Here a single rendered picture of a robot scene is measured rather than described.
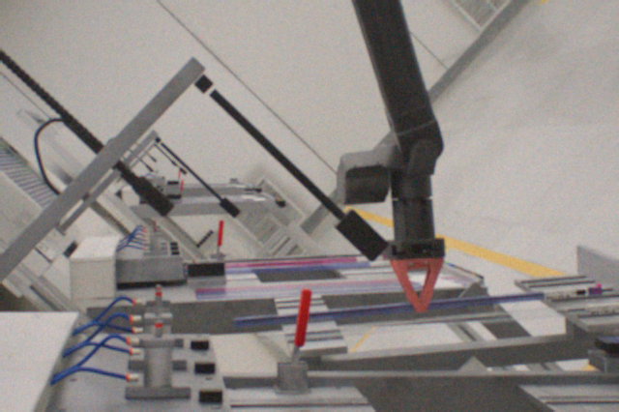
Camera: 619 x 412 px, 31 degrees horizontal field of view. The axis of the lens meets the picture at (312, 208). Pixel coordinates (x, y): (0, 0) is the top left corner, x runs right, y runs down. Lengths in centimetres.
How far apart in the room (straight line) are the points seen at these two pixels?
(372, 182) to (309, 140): 717
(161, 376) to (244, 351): 473
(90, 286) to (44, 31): 658
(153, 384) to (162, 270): 140
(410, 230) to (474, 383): 33
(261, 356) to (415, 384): 440
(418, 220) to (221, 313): 57
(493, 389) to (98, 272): 107
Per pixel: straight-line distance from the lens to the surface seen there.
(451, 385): 123
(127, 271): 227
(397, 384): 122
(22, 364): 91
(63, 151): 546
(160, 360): 87
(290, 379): 117
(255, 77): 862
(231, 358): 560
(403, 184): 150
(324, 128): 867
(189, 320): 196
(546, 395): 121
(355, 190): 148
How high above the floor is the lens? 132
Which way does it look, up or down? 8 degrees down
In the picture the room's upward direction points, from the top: 46 degrees counter-clockwise
